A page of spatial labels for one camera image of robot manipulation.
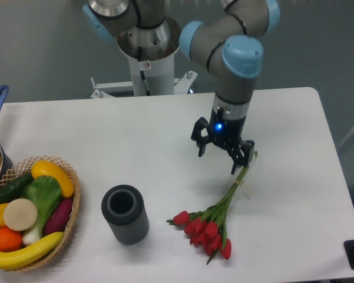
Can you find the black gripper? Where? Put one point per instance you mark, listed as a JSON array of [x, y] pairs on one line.
[[226, 134]]

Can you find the red tulip bouquet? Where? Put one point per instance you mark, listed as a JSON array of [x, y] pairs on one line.
[[208, 228]]

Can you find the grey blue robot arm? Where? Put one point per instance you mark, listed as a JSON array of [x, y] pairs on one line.
[[228, 49]]

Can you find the dark grey ribbed vase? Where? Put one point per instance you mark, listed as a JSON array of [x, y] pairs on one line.
[[124, 210]]

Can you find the purple sweet potato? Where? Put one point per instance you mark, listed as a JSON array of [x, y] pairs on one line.
[[59, 218]]

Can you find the green bok choy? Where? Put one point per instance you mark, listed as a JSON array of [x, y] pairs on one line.
[[45, 193]]

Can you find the woven wicker basket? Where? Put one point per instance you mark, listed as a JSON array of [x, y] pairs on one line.
[[24, 167]]

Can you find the beige round disc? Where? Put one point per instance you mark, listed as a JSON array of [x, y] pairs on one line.
[[20, 214]]

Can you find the green cucumber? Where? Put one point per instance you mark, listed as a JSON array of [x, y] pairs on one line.
[[14, 188]]

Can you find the yellow banana front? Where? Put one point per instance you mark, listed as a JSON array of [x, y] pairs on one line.
[[25, 256]]

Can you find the orange fruit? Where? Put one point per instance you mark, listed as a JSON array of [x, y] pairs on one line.
[[10, 240]]

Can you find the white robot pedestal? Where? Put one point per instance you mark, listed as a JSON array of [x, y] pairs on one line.
[[148, 78]]

